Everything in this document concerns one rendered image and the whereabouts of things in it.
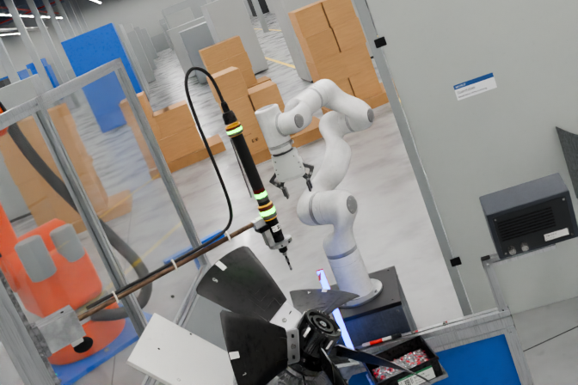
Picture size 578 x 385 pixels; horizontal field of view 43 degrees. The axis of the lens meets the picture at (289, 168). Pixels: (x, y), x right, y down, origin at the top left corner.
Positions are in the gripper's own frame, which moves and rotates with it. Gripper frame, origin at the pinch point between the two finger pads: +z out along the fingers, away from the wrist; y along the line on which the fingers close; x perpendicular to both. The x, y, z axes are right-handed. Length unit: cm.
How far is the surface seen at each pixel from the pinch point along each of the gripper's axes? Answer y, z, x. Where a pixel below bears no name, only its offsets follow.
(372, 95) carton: 8, 130, -764
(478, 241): -55, 96, -128
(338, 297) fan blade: -6.3, 26.9, 34.1
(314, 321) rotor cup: -3, 18, 62
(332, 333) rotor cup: -7, 24, 61
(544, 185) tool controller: -77, 19, 16
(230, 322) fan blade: 12, 3, 81
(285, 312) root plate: 5, 16, 56
